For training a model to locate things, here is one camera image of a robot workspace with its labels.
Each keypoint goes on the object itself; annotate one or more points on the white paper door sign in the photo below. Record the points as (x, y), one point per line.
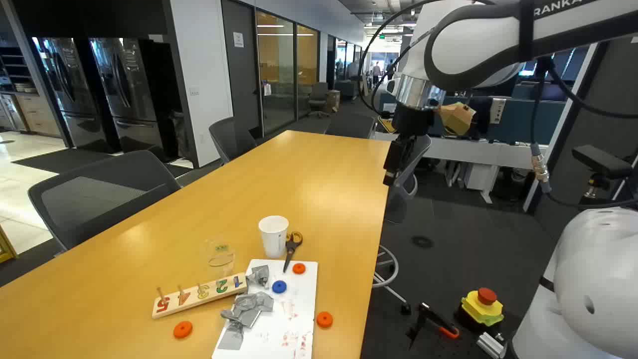
(238, 41)

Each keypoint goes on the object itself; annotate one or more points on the yellow red emergency stop button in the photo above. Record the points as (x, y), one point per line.
(483, 308)

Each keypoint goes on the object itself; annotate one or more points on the wooden number puzzle board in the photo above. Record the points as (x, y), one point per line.
(200, 296)

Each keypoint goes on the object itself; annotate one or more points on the clear plastic cup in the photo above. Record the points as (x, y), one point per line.
(222, 260)

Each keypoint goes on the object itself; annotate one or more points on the white office desk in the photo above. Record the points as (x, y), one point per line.
(479, 153)

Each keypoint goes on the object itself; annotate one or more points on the grey crumpled cloth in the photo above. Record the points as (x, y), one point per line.
(246, 310)

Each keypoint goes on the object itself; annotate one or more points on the chair base with footring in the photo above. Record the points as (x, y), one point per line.
(389, 266)

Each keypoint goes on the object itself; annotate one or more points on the white slanted stand pole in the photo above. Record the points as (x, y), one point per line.
(565, 127)

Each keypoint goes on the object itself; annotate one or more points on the blue desk partition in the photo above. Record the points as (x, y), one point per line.
(525, 121)

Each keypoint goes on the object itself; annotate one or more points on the white paper cup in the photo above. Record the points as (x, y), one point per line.
(274, 236)

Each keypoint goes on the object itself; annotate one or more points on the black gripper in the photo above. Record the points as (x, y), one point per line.
(413, 121)

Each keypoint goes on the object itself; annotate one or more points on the small silver metal block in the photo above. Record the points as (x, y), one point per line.
(493, 346)

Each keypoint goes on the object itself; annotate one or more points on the round floor outlet cover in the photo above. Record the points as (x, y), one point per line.
(421, 242)

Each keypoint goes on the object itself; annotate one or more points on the black padded armrest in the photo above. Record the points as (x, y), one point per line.
(600, 161)

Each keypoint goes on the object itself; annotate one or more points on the grey mesh office chair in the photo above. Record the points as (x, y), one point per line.
(100, 200)
(349, 125)
(419, 155)
(232, 139)

